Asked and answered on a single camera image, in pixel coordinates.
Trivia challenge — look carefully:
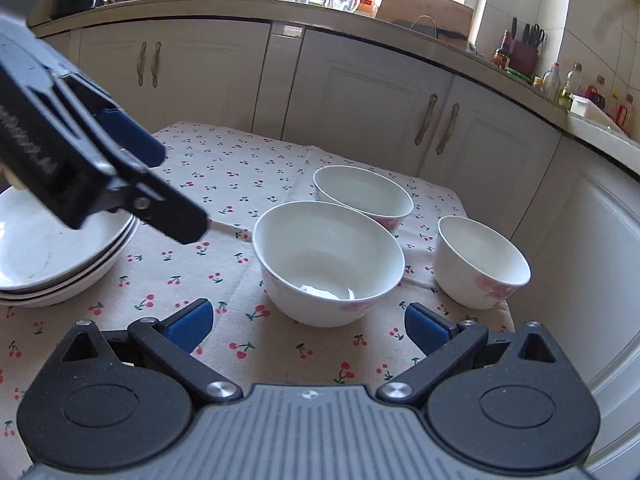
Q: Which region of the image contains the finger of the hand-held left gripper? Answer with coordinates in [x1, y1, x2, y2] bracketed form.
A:
[100, 157, 209, 246]
[65, 72, 166, 169]

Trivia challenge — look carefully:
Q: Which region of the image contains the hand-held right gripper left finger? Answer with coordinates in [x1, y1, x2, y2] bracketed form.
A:
[60, 297, 242, 407]

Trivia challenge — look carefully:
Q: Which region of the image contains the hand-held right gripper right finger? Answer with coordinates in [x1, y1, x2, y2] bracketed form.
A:
[376, 301, 558, 407]

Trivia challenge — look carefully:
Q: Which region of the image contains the white plate with fruit print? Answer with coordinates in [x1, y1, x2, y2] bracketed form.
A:
[0, 237, 141, 309]
[0, 217, 141, 297]
[0, 185, 137, 282]

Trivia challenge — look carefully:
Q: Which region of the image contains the white bowl with pink flowers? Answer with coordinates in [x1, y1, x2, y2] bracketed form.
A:
[313, 165, 415, 234]
[432, 215, 532, 310]
[252, 200, 406, 329]

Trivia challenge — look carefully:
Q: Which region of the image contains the cherry print tablecloth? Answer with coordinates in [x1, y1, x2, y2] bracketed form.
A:
[0, 120, 516, 456]

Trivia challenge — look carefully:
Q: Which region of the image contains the grey kitchen countertop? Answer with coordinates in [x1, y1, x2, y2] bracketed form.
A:
[26, 0, 640, 178]

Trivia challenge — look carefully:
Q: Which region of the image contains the white plastic tray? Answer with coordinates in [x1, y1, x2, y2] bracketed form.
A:
[570, 95, 640, 137]

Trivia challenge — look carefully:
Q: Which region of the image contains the clear glass bottle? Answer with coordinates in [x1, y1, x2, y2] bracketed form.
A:
[542, 63, 561, 104]

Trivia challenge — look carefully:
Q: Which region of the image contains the clear oil bottle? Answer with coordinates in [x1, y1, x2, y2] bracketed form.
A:
[560, 62, 584, 111]

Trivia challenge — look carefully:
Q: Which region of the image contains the dark sauce bottle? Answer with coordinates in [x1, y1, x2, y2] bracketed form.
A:
[492, 30, 511, 69]

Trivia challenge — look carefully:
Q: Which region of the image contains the dark red bottle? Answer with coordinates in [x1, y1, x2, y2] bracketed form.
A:
[586, 74, 606, 106]

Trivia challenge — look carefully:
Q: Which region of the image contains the dark red knife block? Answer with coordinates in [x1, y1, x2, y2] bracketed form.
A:
[509, 17, 546, 76]

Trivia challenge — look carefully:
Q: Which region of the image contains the wooden cutting board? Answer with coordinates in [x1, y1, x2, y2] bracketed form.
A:
[375, 0, 474, 51]

